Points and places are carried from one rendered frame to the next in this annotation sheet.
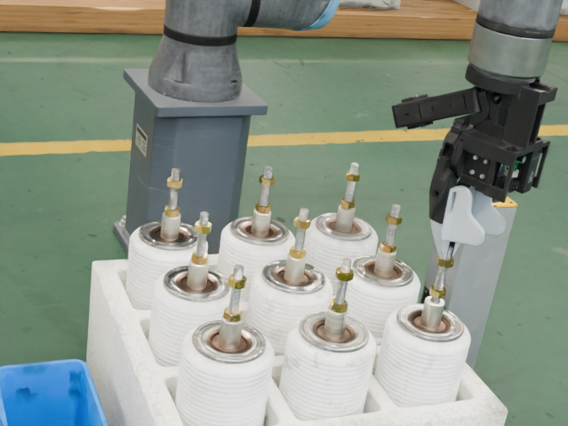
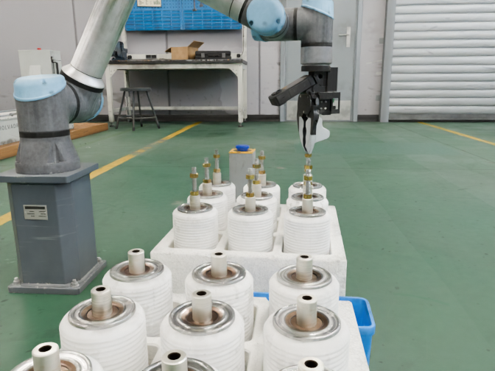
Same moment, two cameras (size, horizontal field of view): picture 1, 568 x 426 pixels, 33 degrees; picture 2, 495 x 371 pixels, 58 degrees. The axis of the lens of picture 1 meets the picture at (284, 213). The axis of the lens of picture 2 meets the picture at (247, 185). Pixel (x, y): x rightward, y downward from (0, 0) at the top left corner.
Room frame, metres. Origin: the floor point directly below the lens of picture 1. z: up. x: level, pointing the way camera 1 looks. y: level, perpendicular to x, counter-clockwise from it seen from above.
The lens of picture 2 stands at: (0.46, 0.84, 0.51)
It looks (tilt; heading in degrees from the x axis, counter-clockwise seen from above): 13 degrees down; 302
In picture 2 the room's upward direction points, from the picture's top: straight up
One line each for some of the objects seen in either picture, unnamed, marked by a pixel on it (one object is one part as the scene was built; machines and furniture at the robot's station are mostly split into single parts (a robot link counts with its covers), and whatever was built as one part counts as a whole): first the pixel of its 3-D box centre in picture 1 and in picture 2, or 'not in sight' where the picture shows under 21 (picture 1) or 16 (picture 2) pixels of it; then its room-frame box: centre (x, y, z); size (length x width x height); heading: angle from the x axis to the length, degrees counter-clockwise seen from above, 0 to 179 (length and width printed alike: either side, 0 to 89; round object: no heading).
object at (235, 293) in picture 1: (234, 298); (308, 188); (0.83, 0.04, 0.30); 0.01 x 0.01 x 0.08
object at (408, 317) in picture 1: (429, 323); (307, 185); (0.93, -0.18, 0.25); 0.08 x 0.08 x 0.01
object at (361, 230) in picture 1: (343, 227); (216, 183); (1.14, -0.08, 0.25); 0.08 x 0.08 x 0.01
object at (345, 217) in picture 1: (345, 218); (216, 178); (1.14, -0.08, 0.26); 0.02 x 0.02 x 0.03
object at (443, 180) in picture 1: (450, 181); (311, 116); (0.91, -0.16, 0.43); 0.05 x 0.02 x 0.09; 142
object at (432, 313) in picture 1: (432, 313); not in sight; (0.93, -0.18, 0.26); 0.02 x 0.02 x 0.03
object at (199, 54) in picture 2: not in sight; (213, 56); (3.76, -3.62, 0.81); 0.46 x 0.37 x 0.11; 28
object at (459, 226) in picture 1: (460, 228); (318, 135); (0.90, -0.18, 0.38); 0.06 x 0.03 x 0.09; 52
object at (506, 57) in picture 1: (510, 50); (315, 57); (0.92, -0.19, 0.57); 0.08 x 0.08 x 0.05
